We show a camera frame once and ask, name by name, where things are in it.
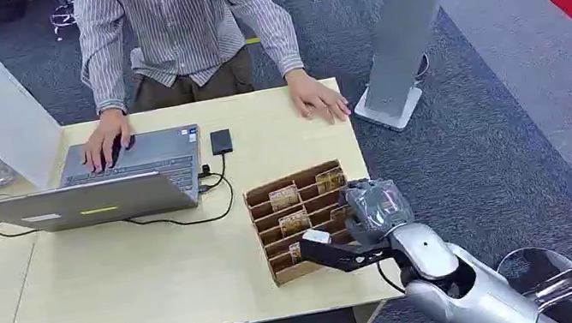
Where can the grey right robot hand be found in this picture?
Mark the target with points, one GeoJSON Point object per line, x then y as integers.
{"type": "Point", "coordinates": [377, 209]}

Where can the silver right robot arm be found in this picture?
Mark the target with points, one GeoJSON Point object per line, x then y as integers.
{"type": "Point", "coordinates": [454, 283]}

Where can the printed card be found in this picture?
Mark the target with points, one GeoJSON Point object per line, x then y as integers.
{"type": "Point", "coordinates": [284, 198]}
{"type": "Point", "coordinates": [330, 180]}
{"type": "Point", "coordinates": [338, 213]}
{"type": "Point", "coordinates": [296, 253]}
{"type": "Point", "coordinates": [294, 223]}

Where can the table leg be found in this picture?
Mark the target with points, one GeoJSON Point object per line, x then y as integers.
{"type": "Point", "coordinates": [368, 315]}

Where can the wooden card box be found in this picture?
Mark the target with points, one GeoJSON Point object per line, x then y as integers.
{"type": "Point", "coordinates": [282, 277]}

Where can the person's left hand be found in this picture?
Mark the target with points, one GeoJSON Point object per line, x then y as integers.
{"type": "Point", "coordinates": [313, 95]}

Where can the person's hand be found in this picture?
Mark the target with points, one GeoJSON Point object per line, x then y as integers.
{"type": "Point", "coordinates": [104, 134]}
{"type": "Point", "coordinates": [313, 95]}

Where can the black external drive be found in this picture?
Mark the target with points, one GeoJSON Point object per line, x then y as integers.
{"type": "Point", "coordinates": [221, 142]}

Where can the grey pillar stand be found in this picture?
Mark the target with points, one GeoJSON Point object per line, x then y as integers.
{"type": "Point", "coordinates": [407, 20]}

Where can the person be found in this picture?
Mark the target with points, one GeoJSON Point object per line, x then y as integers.
{"type": "Point", "coordinates": [172, 23]}

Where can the grey laptop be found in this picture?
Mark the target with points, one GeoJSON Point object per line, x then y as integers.
{"type": "Point", "coordinates": [97, 204]}

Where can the person's right hand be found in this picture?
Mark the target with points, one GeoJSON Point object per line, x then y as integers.
{"type": "Point", "coordinates": [104, 134]}

